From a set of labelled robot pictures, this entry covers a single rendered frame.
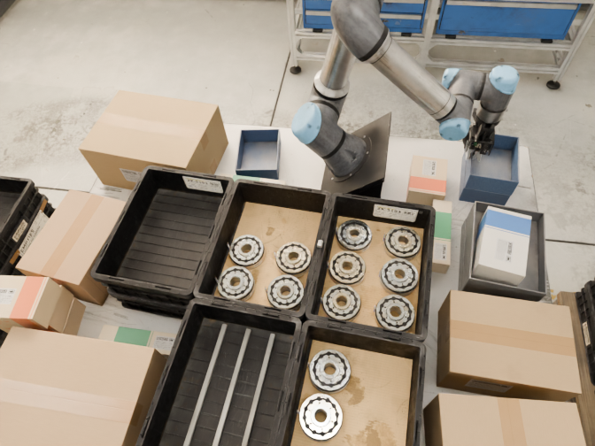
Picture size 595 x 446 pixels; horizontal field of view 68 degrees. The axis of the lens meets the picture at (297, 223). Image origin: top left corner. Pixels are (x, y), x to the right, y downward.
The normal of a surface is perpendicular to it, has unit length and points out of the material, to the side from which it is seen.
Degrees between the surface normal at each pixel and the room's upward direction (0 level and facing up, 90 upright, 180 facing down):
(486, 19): 90
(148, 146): 0
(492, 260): 0
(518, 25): 90
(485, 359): 0
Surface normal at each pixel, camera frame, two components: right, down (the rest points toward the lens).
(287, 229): -0.06, -0.54
